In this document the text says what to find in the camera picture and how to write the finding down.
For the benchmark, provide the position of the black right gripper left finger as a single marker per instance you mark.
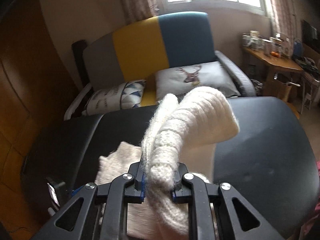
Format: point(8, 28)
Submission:
point(97, 211)

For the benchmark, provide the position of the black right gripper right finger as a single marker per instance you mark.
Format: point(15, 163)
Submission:
point(218, 211)

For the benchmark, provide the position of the white fluffy knit sweater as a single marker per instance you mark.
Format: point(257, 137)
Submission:
point(184, 131)

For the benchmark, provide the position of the white blue triangle pillow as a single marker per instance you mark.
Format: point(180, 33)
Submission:
point(125, 96)

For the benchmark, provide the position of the white deer print pillow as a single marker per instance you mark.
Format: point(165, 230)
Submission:
point(181, 80)

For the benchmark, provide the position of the wooden side table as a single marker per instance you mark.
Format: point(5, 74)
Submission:
point(280, 75)

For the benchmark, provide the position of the grey yellow blue sofa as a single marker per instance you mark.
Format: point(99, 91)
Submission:
point(139, 50)

